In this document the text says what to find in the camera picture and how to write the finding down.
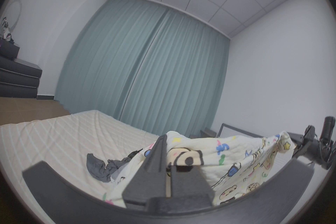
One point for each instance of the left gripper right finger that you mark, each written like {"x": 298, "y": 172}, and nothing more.
{"x": 189, "y": 181}

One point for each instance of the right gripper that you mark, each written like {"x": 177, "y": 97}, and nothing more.
{"x": 315, "y": 150}

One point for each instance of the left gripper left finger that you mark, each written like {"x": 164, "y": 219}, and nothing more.
{"x": 149, "y": 181}

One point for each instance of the white printed pyjama top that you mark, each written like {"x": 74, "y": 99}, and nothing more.
{"x": 236, "y": 154}

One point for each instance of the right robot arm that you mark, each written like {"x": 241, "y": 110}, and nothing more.
{"x": 331, "y": 158}

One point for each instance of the bed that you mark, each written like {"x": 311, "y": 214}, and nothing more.
{"x": 52, "y": 133}

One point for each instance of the dark grey garment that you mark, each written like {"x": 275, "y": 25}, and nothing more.
{"x": 99, "y": 167}

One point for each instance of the grey bedside table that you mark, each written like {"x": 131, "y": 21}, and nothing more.
{"x": 208, "y": 133}

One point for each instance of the blue-green curtain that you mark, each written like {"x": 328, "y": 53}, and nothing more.
{"x": 105, "y": 55}
{"x": 183, "y": 73}

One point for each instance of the round wall mirror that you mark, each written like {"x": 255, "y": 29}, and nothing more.
{"x": 13, "y": 14}

